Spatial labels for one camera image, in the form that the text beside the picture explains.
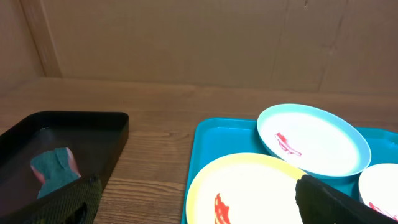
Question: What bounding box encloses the teal plastic serving tray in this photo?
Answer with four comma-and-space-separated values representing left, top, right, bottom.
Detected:
180, 117, 398, 224

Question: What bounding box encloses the yellow plate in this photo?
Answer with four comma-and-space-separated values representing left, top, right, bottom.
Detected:
185, 152, 305, 224

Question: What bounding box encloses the pink green scrub sponge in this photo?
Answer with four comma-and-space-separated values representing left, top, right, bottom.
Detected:
30, 147, 81, 199

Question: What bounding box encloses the white plate with red stain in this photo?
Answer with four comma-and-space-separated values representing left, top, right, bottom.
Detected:
358, 163, 397, 221

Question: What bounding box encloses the light blue plate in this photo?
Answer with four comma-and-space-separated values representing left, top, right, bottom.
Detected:
257, 103, 372, 179

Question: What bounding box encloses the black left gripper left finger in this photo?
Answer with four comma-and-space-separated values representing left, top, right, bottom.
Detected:
1, 175, 103, 224

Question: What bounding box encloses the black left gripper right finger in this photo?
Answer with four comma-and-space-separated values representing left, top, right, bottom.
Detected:
295, 175, 397, 224

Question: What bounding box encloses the black rectangular water tray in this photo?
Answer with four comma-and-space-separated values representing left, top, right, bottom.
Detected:
1, 111, 129, 217

